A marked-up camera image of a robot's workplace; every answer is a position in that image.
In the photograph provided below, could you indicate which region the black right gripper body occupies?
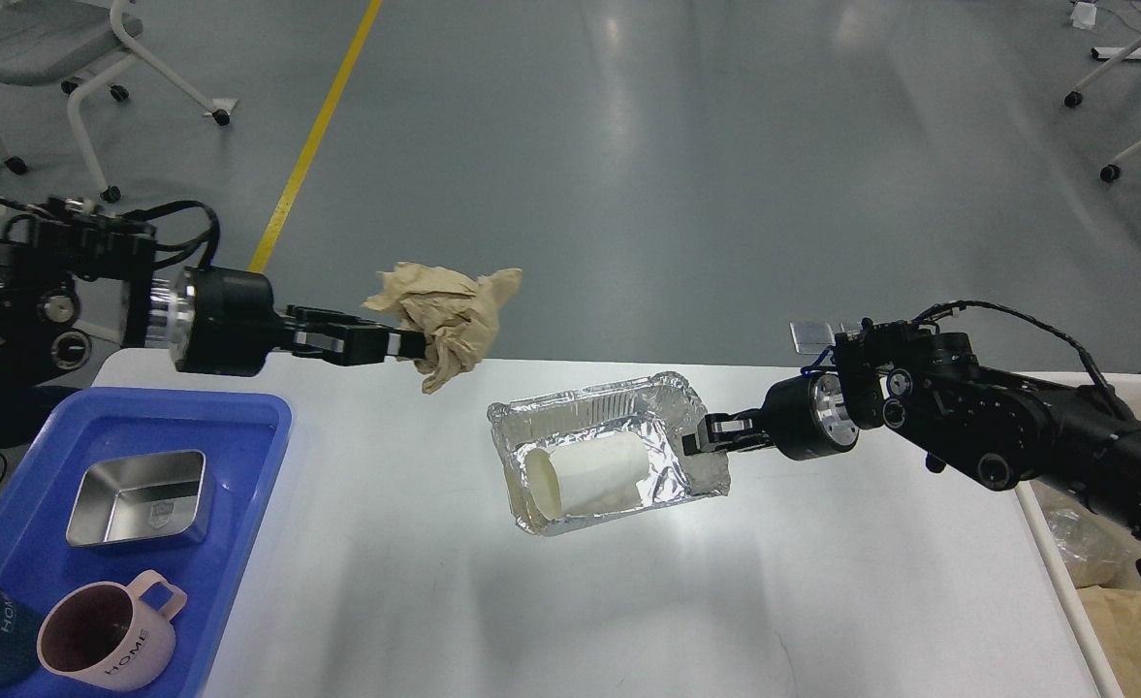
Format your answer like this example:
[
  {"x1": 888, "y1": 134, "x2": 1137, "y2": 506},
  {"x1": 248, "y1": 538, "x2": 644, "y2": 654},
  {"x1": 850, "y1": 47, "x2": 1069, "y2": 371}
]
[{"x1": 762, "y1": 372, "x2": 861, "y2": 462}]

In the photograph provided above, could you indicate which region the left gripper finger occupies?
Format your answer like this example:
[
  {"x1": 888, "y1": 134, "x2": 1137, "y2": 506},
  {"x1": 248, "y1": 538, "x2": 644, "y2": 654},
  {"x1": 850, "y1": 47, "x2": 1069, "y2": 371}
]
[{"x1": 285, "y1": 305, "x2": 428, "y2": 366}]

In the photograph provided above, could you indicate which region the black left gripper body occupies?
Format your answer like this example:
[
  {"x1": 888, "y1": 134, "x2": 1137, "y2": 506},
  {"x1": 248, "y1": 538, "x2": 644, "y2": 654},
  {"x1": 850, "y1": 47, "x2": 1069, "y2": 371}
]
[{"x1": 148, "y1": 267, "x2": 294, "y2": 378}]

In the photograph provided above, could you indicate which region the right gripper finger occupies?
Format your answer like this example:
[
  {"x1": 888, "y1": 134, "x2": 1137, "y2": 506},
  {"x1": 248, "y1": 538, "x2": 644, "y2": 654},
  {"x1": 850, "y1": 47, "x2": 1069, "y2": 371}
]
[{"x1": 681, "y1": 408, "x2": 772, "y2": 457}]

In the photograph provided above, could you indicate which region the aluminium foil tray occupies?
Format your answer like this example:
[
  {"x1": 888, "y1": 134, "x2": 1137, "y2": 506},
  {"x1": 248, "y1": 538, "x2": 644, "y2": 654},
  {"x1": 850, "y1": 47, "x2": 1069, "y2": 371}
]
[{"x1": 489, "y1": 371, "x2": 731, "y2": 536}]

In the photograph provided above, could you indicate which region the white paper cup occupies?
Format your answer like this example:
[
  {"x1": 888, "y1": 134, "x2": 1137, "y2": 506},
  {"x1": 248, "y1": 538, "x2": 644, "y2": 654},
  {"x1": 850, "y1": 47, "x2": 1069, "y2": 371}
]
[{"x1": 523, "y1": 432, "x2": 650, "y2": 520}]

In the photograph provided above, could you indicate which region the brown paper napkin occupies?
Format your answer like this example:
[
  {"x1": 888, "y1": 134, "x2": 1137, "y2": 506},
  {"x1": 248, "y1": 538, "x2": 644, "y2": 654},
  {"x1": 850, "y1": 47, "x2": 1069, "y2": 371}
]
[{"x1": 362, "y1": 262, "x2": 524, "y2": 395}]

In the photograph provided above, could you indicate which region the square stainless steel dish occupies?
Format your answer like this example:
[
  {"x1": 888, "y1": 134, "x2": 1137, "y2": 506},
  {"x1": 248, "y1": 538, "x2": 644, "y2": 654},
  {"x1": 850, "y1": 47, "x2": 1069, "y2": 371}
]
[{"x1": 65, "y1": 448, "x2": 216, "y2": 554}]

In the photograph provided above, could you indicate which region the pink HOME mug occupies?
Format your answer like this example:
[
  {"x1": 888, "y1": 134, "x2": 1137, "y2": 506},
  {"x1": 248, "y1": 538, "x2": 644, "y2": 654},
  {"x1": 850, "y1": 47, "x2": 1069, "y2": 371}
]
[{"x1": 37, "y1": 570, "x2": 188, "y2": 692}]

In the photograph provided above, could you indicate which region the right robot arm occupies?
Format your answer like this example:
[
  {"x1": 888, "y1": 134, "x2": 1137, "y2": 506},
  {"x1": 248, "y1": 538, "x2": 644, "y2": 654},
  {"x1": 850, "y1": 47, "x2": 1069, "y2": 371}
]
[{"x1": 681, "y1": 301, "x2": 1141, "y2": 578}]

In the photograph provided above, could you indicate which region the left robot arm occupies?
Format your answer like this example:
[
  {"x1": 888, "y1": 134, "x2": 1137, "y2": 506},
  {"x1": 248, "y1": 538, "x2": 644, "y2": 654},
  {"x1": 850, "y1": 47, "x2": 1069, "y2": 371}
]
[{"x1": 0, "y1": 196, "x2": 428, "y2": 448}]

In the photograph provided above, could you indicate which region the left floor socket plate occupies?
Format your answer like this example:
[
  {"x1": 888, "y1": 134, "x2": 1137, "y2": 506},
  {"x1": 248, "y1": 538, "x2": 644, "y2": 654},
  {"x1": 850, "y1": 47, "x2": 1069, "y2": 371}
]
[{"x1": 790, "y1": 320, "x2": 836, "y2": 356}]

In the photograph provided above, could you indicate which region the blue plastic tray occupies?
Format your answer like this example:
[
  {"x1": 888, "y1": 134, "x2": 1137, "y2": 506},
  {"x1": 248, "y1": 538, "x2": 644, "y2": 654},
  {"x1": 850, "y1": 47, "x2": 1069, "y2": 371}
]
[{"x1": 0, "y1": 388, "x2": 294, "y2": 697}]

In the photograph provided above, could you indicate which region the clear plastic wrap in bin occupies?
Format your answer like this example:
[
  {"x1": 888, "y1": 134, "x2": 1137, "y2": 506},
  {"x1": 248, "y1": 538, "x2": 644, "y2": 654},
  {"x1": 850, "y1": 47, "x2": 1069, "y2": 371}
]
[{"x1": 1041, "y1": 508, "x2": 1127, "y2": 589}]

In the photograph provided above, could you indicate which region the grey office chair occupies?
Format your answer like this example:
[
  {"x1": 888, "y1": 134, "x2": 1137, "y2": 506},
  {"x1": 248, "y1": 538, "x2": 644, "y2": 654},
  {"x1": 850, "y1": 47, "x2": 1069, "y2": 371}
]
[{"x1": 0, "y1": 1, "x2": 235, "y2": 204}]

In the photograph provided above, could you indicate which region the beige plastic bin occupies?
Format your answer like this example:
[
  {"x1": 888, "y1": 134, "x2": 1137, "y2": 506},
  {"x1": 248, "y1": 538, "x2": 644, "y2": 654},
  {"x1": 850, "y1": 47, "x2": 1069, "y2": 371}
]
[{"x1": 1011, "y1": 373, "x2": 1141, "y2": 698}]

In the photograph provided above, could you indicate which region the white chair legs right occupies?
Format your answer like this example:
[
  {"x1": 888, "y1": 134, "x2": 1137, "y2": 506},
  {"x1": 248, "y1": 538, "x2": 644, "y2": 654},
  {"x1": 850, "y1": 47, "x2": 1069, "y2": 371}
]
[{"x1": 1065, "y1": 0, "x2": 1141, "y2": 186}]

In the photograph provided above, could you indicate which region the brown paper in bin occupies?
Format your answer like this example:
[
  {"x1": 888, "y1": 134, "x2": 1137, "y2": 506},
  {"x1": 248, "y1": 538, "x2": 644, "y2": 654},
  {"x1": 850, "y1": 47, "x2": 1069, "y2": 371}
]
[{"x1": 1078, "y1": 586, "x2": 1141, "y2": 697}]

